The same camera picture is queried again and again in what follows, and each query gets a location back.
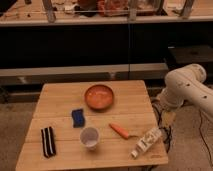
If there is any white plastic bottle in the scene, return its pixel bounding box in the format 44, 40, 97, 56
131, 127, 162, 159

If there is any black white striped cloth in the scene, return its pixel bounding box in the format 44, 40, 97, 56
41, 127, 56, 158

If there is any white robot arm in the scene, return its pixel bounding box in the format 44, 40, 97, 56
157, 64, 213, 127

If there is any orange pepper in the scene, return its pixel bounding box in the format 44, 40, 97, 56
109, 123, 135, 139

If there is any blue sponge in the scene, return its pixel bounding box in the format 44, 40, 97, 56
71, 109, 85, 128

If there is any red object on shelf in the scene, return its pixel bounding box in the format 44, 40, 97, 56
97, 0, 128, 16

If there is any black box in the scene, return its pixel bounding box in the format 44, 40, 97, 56
165, 45, 213, 76

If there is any orange ceramic bowl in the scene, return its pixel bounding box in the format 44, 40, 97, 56
84, 84, 114, 110

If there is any wooden table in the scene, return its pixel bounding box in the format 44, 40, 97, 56
16, 80, 168, 171

